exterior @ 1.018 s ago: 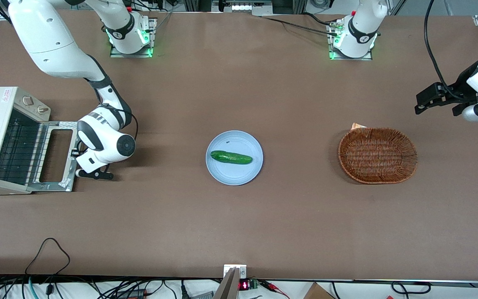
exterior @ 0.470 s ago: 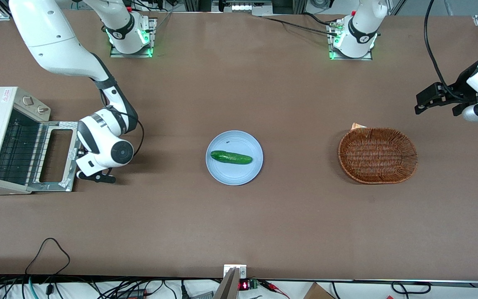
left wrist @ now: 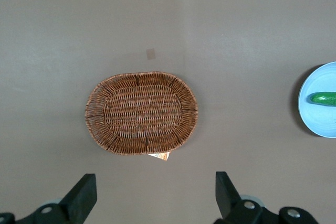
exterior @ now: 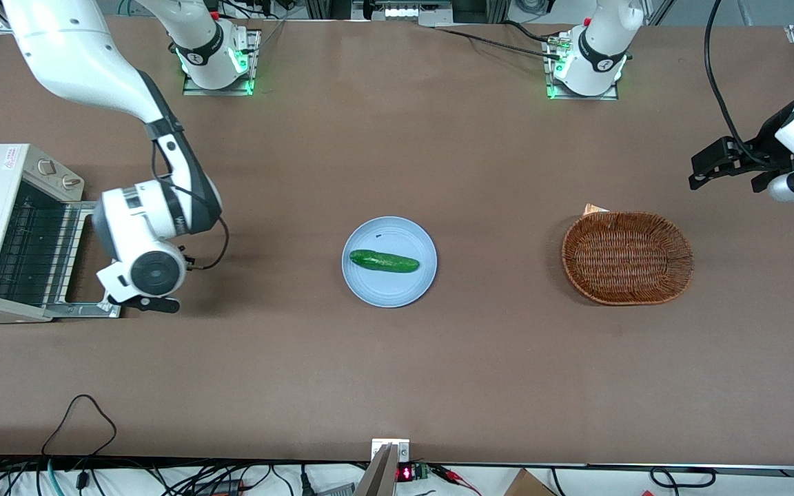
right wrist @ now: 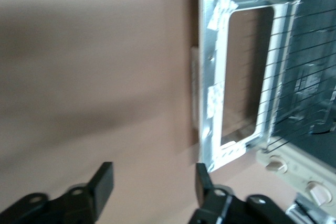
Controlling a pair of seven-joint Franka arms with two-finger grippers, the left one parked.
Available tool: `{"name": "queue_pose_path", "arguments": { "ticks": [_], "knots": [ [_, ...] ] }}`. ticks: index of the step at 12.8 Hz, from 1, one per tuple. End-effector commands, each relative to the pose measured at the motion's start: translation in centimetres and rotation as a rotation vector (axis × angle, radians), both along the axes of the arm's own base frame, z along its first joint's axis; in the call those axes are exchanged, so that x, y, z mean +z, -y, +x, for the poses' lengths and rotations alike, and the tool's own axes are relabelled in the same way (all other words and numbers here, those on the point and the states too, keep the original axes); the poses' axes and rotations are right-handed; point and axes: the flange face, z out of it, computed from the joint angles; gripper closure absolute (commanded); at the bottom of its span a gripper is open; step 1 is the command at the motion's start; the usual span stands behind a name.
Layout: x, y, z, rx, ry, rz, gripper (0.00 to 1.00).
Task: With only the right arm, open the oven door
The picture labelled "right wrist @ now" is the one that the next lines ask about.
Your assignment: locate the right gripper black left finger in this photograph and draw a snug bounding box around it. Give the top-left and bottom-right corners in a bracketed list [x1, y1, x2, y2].
[0, 161, 115, 224]

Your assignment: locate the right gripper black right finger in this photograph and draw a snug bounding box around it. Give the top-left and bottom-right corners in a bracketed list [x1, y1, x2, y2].
[188, 163, 290, 224]

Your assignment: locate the white Toshiba toaster oven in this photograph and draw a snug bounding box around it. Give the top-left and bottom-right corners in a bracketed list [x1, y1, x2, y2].
[190, 0, 302, 174]

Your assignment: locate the beige oven knob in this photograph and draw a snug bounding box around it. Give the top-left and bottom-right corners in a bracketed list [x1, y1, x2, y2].
[264, 155, 289, 174]
[305, 180, 331, 207]

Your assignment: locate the white Toshiba toaster oven body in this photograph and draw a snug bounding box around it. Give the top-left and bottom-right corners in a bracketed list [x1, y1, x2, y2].
[255, 0, 336, 210]

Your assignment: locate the metal wire oven rack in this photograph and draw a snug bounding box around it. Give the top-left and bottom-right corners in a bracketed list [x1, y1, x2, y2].
[258, 0, 336, 155]

